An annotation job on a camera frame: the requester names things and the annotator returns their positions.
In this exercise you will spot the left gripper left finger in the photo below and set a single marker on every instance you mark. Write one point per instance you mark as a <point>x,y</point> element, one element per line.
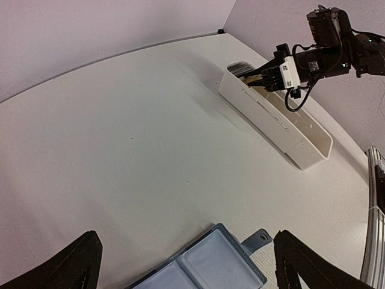
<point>76,266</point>

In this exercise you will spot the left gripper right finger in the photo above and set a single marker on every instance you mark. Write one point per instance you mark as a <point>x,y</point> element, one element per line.
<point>295,261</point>

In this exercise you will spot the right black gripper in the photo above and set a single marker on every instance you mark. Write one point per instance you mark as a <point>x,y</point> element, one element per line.
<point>336,51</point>

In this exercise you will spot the blue card holder wallet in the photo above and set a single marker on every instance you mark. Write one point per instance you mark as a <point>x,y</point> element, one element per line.
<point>214,260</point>

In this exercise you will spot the gold credit card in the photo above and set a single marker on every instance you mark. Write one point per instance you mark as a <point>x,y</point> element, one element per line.
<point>254,81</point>

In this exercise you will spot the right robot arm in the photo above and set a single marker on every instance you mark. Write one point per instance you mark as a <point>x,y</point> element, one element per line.
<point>371,58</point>

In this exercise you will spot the white plastic tray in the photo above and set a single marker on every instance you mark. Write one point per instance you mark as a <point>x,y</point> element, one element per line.
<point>298,135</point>

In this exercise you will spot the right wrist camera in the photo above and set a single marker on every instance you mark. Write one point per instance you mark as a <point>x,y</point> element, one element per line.
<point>286,72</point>

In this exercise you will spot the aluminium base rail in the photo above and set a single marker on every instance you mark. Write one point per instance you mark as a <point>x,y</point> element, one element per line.
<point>374,210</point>

